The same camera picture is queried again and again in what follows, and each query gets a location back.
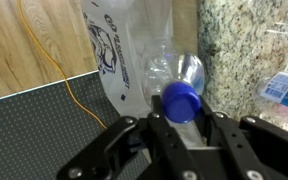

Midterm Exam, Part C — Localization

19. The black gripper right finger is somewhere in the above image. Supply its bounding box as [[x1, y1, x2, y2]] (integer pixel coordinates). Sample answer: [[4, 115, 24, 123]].
[[196, 95, 288, 180]]

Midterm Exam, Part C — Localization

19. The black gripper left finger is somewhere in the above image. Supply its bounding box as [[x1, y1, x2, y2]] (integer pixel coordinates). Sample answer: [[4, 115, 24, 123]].
[[56, 94, 205, 180]]

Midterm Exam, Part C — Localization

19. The clear water bottle blue cap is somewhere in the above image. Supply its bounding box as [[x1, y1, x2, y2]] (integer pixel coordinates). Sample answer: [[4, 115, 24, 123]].
[[253, 70, 288, 118], [143, 49, 207, 125]]

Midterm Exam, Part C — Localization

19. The wooden counter cabinet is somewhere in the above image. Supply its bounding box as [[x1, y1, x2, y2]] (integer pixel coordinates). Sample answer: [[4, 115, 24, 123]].
[[172, 0, 199, 56]]

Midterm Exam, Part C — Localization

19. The clear printed plastic bag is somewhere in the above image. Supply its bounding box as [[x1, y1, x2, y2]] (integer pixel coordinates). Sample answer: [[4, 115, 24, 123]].
[[79, 0, 207, 149]]

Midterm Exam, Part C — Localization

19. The dark dotted floor mat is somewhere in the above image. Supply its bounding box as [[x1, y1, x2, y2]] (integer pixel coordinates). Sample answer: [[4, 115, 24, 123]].
[[0, 69, 152, 180]]

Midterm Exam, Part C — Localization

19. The thin yellow cable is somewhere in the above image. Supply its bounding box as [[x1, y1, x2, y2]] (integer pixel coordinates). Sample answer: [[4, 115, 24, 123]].
[[17, 0, 108, 130]]

